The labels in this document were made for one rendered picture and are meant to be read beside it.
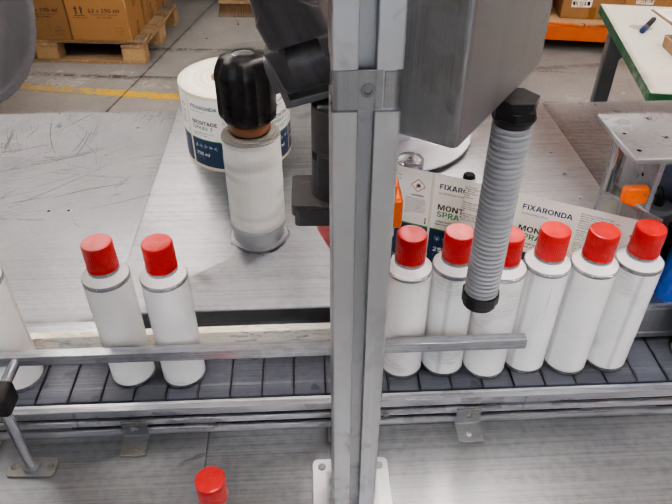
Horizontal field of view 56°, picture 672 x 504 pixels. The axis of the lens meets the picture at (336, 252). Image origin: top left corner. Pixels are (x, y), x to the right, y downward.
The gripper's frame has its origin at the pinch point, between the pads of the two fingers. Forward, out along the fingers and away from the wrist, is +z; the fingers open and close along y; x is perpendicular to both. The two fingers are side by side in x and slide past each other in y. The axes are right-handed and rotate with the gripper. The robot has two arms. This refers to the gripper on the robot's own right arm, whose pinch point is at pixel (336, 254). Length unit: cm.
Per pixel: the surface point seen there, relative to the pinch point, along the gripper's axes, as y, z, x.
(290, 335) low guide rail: 5.8, 10.8, 2.7
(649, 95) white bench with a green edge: -85, 20, -91
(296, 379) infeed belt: 5.0, 13.4, 7.8
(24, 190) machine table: 58, 19, -45
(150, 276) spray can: 20.1, -3.2, 7.6
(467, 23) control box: -6.0, -35.3, 24.3
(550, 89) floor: -132, 97, -274
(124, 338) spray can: 24.3, 5.3, 8.4
